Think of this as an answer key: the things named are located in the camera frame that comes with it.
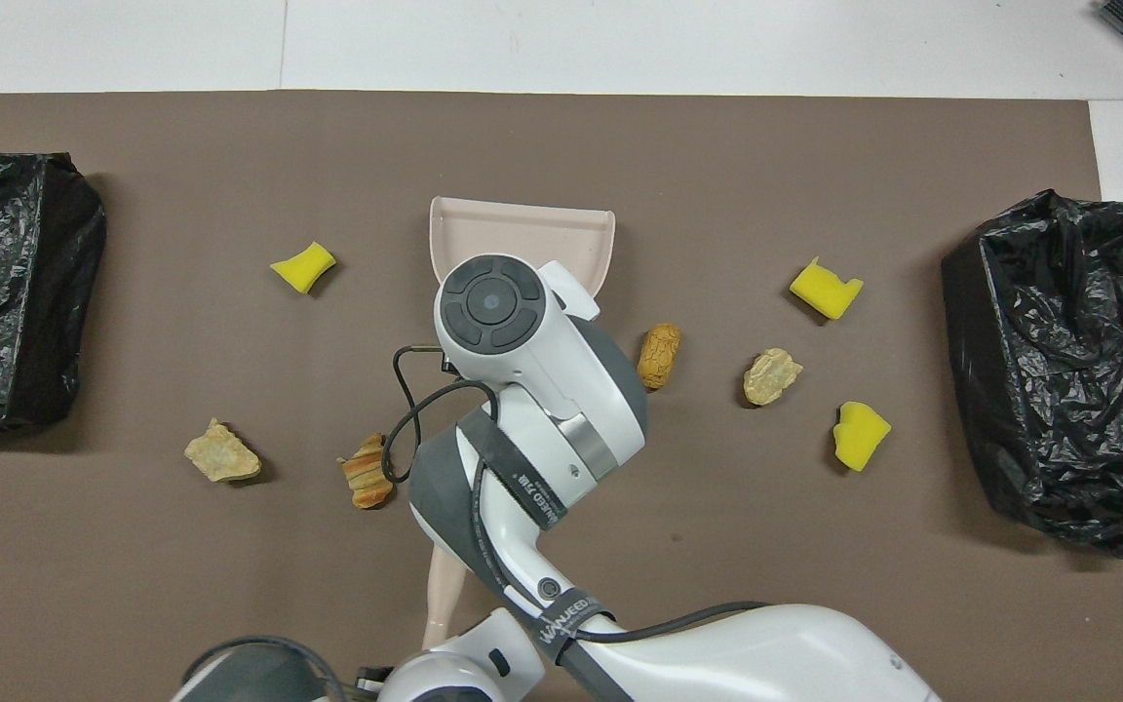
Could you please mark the golden oval bread roll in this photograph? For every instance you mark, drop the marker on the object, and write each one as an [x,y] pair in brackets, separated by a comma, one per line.
[660,356]

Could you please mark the beige plastic dustpan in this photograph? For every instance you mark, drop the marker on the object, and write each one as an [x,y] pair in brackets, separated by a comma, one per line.
[522,229]

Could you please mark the pale bread piece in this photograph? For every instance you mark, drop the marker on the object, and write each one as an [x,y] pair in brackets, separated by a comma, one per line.
[769,378]

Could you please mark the striped croissant piece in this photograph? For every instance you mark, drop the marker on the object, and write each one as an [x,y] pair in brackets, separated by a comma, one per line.
[365,478]

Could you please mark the yellow sponge piece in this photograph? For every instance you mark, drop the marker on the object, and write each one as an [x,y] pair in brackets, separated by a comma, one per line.
[823,291]
[304,268]
[860,437]

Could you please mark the beige hand brush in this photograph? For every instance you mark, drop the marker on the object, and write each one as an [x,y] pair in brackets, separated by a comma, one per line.
[445,595]

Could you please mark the puff pastry piece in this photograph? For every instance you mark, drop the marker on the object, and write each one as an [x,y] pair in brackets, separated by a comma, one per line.
[220,456]

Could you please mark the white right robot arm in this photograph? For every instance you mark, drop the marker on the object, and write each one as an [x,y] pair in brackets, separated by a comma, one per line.
[542,390]

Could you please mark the black bag-lined bin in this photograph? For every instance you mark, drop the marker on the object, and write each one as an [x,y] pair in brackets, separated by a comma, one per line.
[1059,390]
[6,292]

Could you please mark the brown table mat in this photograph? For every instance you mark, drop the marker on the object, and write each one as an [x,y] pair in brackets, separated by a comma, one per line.
[181,341]

